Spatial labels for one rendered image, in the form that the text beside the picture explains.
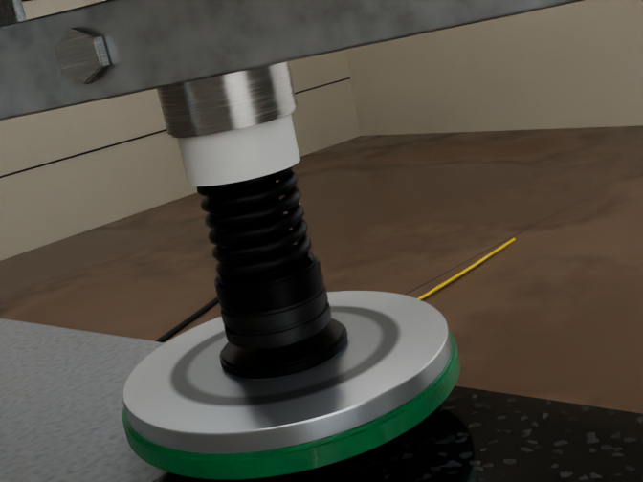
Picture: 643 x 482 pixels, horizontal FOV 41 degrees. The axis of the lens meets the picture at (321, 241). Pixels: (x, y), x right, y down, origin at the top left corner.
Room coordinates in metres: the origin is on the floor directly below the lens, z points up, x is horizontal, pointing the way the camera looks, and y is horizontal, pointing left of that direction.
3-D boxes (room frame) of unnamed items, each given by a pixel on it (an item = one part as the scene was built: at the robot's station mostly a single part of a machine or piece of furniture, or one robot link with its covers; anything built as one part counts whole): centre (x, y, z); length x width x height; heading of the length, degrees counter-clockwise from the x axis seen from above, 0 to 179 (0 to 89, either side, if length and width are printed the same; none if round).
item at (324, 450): (0.52, 0.04, 0.89); 0.22 x 0.22 x 0.04
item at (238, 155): (0.52, 0.04, 1.04); 0.07 x 0.07 x 0.04
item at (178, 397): (0.52, 0.04, 0.89); 0.21 x 0.21 x 0.01
